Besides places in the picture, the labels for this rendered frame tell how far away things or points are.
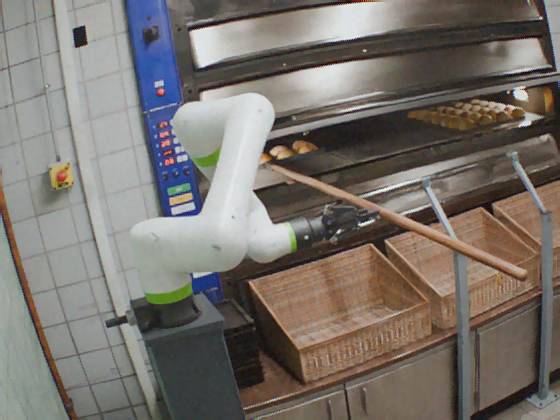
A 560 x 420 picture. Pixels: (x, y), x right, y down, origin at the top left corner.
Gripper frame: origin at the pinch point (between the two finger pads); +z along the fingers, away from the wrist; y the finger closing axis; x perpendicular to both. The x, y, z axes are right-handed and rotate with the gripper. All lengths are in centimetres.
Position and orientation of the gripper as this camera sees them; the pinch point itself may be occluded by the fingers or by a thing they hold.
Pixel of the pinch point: (368, 214)
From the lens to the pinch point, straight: 234.0
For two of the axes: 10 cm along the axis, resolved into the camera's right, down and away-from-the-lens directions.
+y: 1.8, 9.5, 2.7
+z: 9.3, -2.5, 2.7
